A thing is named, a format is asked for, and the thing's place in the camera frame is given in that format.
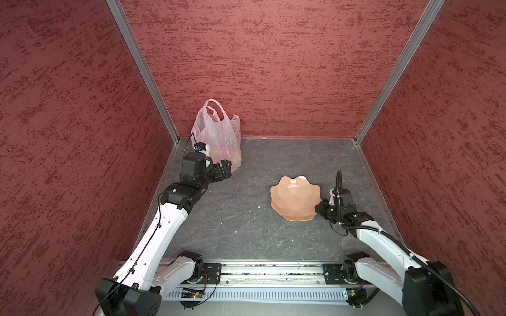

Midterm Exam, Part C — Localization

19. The left aluminium corner post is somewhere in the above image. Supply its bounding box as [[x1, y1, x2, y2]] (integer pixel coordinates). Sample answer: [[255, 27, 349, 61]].
[[106, 0, 180, 144]]

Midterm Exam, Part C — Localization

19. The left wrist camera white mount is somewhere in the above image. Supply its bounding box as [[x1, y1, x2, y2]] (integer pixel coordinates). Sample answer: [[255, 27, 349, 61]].
[[194, 142, 210, 156]]

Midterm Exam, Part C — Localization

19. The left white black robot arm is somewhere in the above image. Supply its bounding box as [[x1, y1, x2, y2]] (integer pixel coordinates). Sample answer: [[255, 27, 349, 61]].
[[94, 146, 232, 315]]

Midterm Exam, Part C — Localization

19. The right aluminium corner post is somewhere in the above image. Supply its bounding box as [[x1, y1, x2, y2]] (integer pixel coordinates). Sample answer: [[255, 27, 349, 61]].
[[354, 0, 445, 147]]

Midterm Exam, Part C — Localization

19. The aluminium front rail frame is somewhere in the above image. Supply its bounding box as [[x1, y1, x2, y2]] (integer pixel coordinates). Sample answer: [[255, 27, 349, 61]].
[[157, 259, 396, 288]]

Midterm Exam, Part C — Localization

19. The aluminium corner post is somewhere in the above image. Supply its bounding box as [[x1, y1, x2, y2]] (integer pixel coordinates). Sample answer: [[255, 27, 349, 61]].
[[106, 0, 180, 144], [354, 0, 445, 147]]

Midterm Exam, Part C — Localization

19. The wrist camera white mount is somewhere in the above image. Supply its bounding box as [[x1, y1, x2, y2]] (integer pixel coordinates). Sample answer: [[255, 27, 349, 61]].
[[194, 142, 210, 156], [329, 188, 340, 207]]

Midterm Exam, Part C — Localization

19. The pink plastic shopping bag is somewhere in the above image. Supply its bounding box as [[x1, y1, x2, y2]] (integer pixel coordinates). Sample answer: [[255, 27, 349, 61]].
[[191, 99, 242, 172]]

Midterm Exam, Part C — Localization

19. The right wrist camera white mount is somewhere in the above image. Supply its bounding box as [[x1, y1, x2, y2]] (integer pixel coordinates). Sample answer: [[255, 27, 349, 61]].
[[329, 188, 340, 207]]

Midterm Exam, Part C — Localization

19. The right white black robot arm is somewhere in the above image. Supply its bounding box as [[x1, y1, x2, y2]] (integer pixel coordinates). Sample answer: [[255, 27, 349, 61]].
[[315, 188, 468, 315]]

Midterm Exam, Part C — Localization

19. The peach scalloped plate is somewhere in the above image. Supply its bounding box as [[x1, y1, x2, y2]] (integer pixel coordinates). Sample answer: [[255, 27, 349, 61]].
[[270, 176, 322, 222]]

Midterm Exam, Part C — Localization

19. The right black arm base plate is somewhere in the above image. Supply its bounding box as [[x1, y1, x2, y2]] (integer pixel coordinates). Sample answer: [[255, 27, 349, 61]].
[[322, 263, 353, 285]]

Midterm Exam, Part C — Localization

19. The left small circuit board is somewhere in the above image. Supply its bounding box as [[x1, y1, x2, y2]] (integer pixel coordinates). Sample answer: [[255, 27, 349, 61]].
[[181, 288, 206, 300]]

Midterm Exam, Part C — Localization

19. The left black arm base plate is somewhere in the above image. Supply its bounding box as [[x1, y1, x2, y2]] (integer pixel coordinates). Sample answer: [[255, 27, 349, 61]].
[[201, 263, 223, 284]]

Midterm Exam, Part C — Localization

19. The small circuit board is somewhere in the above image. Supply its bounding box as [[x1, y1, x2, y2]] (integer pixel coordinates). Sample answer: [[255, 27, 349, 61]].
[[346, 289, 368, 305], [181, 288, 206, 300]]

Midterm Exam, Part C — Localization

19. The right small circuit board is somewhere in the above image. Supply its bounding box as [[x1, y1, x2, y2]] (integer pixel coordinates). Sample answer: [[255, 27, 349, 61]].
[[346, 289, 368, 305]]

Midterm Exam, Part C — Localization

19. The white slotted cable duct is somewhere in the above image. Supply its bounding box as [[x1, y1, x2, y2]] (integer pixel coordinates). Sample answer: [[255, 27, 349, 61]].
[[163, 287, 357, 305]]

